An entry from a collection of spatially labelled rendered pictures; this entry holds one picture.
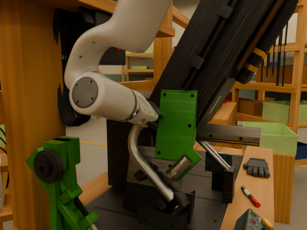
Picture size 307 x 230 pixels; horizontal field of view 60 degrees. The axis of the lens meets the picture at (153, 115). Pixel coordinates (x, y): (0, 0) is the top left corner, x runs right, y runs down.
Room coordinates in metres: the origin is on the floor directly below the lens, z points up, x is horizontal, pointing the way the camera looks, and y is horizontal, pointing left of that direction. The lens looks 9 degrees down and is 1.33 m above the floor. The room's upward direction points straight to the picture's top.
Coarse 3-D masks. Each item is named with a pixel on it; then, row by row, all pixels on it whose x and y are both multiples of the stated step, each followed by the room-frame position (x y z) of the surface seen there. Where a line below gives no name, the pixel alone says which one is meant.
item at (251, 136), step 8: (200, 128) 0.92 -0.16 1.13; (208, 128) 0.92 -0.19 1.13; (216, 128) 0.92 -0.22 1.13; (224, 128) 0.92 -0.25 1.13; (232, 128) 0.92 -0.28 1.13; (240, 128) 0.92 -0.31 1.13; (248, 128) 0.92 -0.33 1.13; (256, 128) 0.92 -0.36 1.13; (200, 136) 0.86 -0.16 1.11; (208, 136) 0.85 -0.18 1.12; (216, 136) 0.84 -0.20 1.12; (224, 136) 0.83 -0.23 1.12; (232, 136) 0.82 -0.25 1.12; (240, 136) 0.81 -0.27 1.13; (248, 136) 0.80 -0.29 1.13; (256, 136) 0.80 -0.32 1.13; (240, 144) 0.81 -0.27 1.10; (248, 144) 0.80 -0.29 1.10; (256, 144) 0.79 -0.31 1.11
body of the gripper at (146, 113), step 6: (138, 96) 0.70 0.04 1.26; (144, 102) 0.70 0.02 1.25; (144, 108) 0.66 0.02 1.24; (150, 108) 0.70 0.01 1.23; (138, 114) 0.63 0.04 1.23; (144, 114) 0.64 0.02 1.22; (150, 114) 0.67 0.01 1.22; (156, 114) 0.71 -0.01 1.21; (132, 120) 0.64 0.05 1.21; (138, 120) 0.65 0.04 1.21; (144, 120) 0.66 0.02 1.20; (150, 120) 0.68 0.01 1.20; (144, 126) 0.69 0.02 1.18
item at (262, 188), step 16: (272, 160) 1.25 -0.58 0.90; (240, 176) 1.05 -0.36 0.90; (256, 176) 1.05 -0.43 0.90; (272, 176) 1.05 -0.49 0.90; (240, 192) 0.90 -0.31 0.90; (256, 192) 0.90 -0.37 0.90; (272, 192) 0.90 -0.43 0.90; (240, 208) 0.78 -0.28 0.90; (256, 208) 0.78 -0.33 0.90; (272, 208) 0.78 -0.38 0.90; (224, 224) 0.69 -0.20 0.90; (272, 224) 0.69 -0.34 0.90
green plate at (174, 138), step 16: (160, 96) 0.82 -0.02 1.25; (176, 96) 0.80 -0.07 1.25; (192, 96) 0.78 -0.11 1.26; (176, 112) 0.78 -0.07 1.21; (192, 112) 0.77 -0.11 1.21; (160, 128) 0.79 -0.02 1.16; (176, 128) 0.77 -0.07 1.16; (192, 128) 0.75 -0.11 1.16; (160, 144) 0.78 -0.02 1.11; (176, 144) 0.76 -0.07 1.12; (192, 144) 0.74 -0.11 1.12; (176, 160) 0.75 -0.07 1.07
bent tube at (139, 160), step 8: (152, 104) 0.78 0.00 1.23; (160, 112) 0.78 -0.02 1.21; (136, 128) 0.78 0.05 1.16; (128, 136) 0.79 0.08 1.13; (136, 136) 0.78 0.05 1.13; (128, 144) 0.78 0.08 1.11; (136, 144) 0.78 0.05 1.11; (136, 152) 0.77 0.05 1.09; (136, 160) 0.76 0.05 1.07; (144, 160) 0.76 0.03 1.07; (144, 168) 0.74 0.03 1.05; (152, 168) 0.75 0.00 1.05; (152, 176) 0.73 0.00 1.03; (160, 184) 0.71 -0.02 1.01; (160, 192) 0.71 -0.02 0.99; (168, 192) 0.70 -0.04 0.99; (168, 200) 0.69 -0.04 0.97
